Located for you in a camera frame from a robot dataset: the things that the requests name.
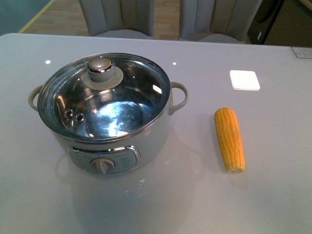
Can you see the glass pot lid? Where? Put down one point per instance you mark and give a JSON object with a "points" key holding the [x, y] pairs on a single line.
{"points": [[74, 106]]}

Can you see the yellow corn cob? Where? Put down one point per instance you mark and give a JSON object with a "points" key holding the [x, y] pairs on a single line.
{"points": [[229, 140]]}

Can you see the white electric cooking pot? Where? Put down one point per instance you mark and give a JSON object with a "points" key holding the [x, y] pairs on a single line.
{"points": [[122, 155]]}

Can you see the left beige upholstered chair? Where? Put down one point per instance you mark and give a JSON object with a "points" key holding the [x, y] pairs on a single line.
{"points": [[129, 19]]}

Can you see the beige upholstered chair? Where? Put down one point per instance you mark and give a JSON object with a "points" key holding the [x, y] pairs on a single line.
{"points": [[218, 21], [129, 19]]}

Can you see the right beige upholstered chair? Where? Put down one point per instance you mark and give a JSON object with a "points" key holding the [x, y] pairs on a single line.
{"points": [[218, 21]]}

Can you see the black appliance cabinet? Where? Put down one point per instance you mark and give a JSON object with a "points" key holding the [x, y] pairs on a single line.
{"points": [[264, 20]]}

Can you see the table label sticker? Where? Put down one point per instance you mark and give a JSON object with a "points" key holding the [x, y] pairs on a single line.
{"points": [[302, 52]]}

